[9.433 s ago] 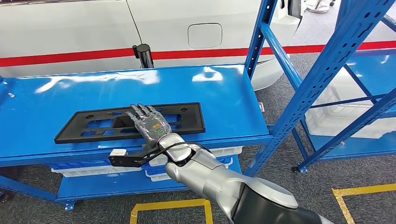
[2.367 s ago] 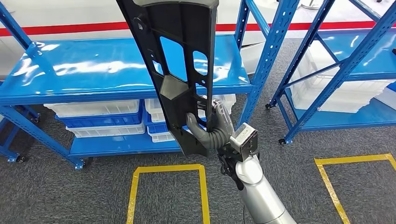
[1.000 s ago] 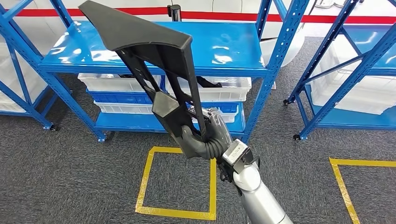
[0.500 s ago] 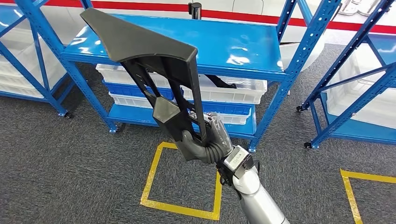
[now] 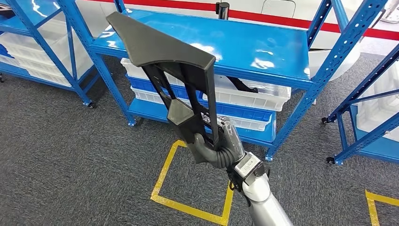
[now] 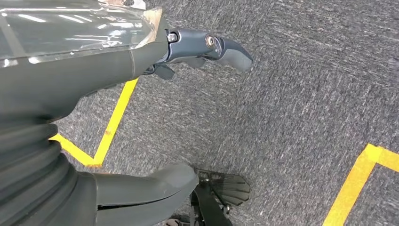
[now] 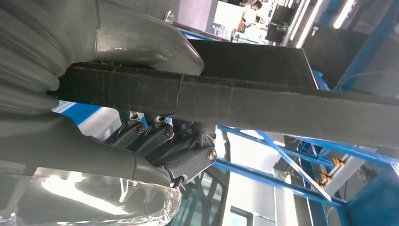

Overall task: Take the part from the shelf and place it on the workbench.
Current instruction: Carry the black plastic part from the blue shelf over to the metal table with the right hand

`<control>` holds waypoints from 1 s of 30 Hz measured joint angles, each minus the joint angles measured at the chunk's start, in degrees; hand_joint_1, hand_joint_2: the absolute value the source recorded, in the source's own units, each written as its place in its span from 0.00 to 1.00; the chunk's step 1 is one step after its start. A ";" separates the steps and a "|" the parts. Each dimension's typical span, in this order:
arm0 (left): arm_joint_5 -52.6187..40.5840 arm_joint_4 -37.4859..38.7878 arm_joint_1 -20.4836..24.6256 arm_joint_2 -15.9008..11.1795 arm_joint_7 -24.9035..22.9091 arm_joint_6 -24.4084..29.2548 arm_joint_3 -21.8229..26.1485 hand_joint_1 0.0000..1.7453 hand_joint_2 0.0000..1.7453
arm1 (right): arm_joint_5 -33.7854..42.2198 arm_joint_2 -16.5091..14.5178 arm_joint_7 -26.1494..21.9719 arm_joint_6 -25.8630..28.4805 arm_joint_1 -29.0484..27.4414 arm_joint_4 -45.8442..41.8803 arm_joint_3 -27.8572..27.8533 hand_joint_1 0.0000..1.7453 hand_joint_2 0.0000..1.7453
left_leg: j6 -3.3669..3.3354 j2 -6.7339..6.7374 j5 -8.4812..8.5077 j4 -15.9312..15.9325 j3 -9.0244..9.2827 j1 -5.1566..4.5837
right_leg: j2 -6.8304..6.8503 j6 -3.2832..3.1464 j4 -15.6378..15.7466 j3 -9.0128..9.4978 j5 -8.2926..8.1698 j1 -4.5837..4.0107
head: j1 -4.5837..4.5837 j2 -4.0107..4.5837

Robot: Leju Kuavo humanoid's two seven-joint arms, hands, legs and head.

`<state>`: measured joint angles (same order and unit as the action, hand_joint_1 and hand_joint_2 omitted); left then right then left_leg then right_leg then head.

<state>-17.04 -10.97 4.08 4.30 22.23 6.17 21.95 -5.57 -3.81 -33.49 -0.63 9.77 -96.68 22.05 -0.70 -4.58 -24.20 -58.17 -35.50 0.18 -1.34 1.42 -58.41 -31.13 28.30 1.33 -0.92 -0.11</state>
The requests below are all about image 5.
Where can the blue metal shelf rack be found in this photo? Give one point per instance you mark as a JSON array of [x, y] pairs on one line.
[[249, 40], [367, 81], [45, 46]]

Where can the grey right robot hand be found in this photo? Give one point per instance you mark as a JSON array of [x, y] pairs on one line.
[[230, 146]]

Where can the black plastic car part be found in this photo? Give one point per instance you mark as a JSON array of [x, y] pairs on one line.
[[156, 43]]

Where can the white car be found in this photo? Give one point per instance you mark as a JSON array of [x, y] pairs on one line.
[[246, 4]]

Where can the silver round stand base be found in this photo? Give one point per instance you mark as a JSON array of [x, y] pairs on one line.
[[392, 12]]

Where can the black stanchion post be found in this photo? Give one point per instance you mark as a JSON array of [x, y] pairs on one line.
[[223, 11]]

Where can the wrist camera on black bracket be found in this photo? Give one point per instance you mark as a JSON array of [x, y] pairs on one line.
[[247, 167]]

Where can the yellow floor tape square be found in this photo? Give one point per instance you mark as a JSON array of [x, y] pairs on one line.
[[187, 209], [372, 212]]

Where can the red barrier belt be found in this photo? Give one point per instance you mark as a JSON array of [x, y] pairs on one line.
[[187, 6], [280, 20]]

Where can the black part inside crate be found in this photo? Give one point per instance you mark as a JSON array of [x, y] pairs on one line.
[[243, 85]]

